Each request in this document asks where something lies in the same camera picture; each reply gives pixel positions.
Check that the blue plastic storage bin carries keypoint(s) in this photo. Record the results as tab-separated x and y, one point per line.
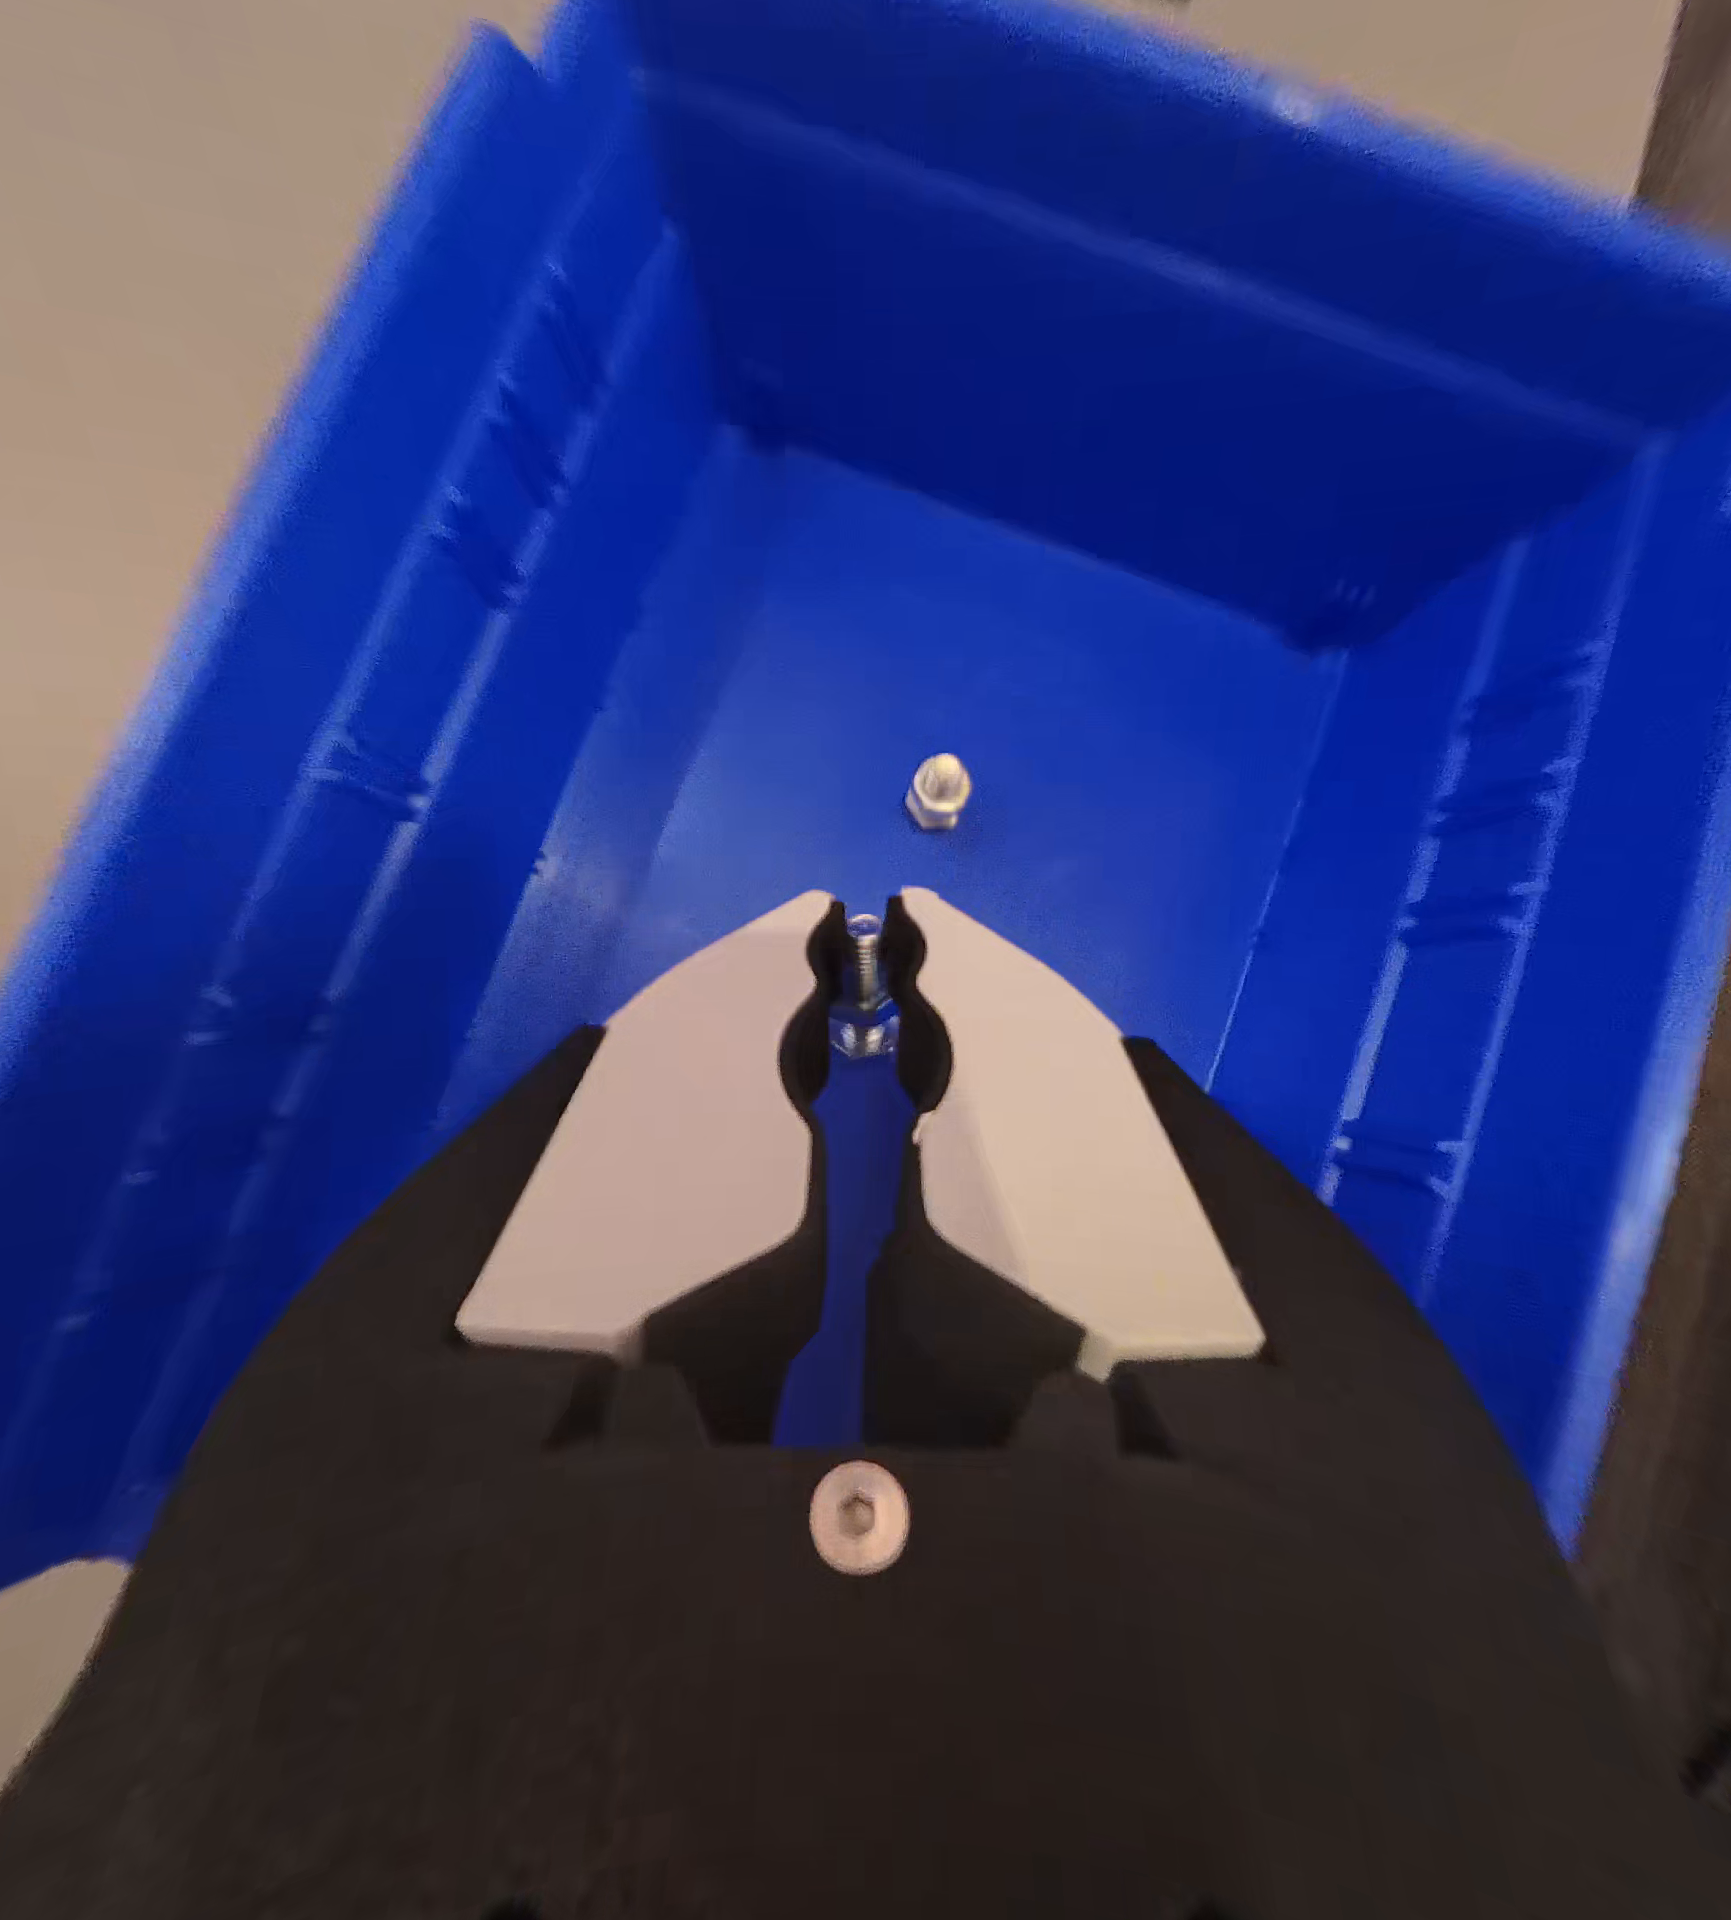
1046	495

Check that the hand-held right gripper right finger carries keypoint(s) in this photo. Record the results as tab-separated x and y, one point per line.
1076	1184

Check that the silver cap nut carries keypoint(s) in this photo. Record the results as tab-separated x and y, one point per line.
932	792

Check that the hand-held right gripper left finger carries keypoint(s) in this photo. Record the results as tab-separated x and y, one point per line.
656	1170

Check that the silver hex bolt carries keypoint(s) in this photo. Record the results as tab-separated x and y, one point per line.
860	990

